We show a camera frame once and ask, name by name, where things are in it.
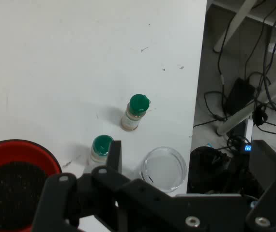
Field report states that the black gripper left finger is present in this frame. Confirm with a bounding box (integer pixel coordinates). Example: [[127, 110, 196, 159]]
[[32, 140, 210, 232]]

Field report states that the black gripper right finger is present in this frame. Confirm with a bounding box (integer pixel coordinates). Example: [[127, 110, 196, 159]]
[[245, 139, 276, 232]]

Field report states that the tall clear plastic jar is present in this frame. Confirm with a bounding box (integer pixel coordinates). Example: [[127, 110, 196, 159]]
[[142, 146, 188, 194]]

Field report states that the black seeds heap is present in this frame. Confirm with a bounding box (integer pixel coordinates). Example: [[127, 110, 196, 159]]
[[0, 161, 48, 230]]

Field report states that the spice bottle sealed green cap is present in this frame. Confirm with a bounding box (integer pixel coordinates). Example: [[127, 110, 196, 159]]
[[83, 134, 116, 174]]

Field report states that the red bowl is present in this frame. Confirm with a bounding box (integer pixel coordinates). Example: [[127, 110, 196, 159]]
[[0, 139, 62, 232]]

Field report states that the black bundle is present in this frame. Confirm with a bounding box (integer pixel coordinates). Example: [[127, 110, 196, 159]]
[[187, 146, 233, 194]]

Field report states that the white table leg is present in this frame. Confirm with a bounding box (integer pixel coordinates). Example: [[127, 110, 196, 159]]
[[216, 67, 276, 136], [213, 0, 259, 53]]

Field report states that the spice bottle tabbed green cap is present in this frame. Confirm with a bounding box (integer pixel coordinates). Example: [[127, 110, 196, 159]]
[[120, 93, 152, 132]]

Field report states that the black cable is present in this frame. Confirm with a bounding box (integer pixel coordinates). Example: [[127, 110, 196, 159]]
[[217, 0, 267, 121]]

